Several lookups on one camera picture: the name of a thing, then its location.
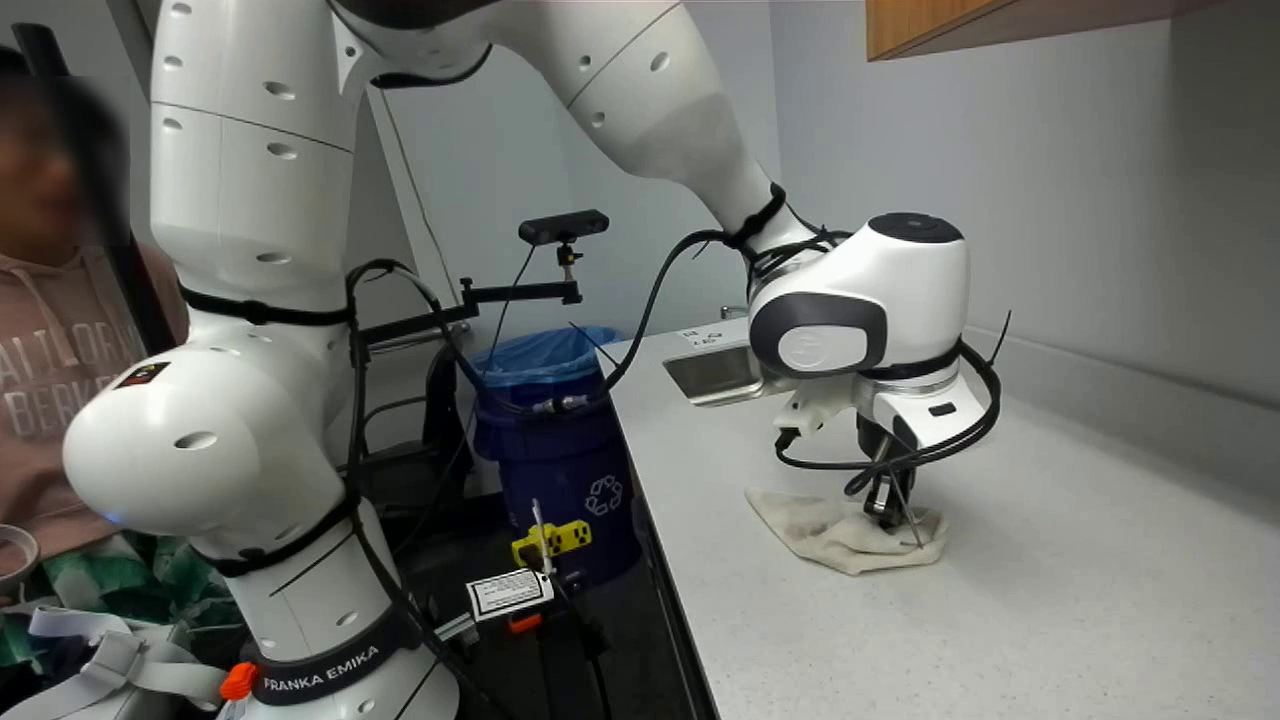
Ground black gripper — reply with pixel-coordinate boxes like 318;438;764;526
852;411;933;536

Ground beige cloth towel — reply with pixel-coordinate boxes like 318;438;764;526
742;478;951;578

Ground stainless steel sink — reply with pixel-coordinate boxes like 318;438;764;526
660;338;769;409

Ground blue recycling bin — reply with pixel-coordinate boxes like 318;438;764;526
464;322;638;592

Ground yellow clamp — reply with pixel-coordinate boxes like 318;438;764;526
507;497;597;575

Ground orange round knob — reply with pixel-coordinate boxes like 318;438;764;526
216;658;258;705

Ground green fabric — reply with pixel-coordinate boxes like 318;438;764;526
0;533;248;672

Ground person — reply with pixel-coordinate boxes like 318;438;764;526
0;57;191;564

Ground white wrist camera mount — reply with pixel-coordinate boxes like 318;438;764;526
862;367;996;457

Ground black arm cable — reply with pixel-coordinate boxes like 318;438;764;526
604;183;1007;505

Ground black stereo camera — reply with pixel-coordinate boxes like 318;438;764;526
516;207;611;252

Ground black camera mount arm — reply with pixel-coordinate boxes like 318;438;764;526
356;238;590;343

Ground wooden wall cabinet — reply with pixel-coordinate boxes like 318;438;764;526
862;0;1280;65

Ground black base cable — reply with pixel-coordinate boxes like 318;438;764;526
341;255;473;672

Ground grey fabric straps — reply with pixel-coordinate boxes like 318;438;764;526
0;603;229;720

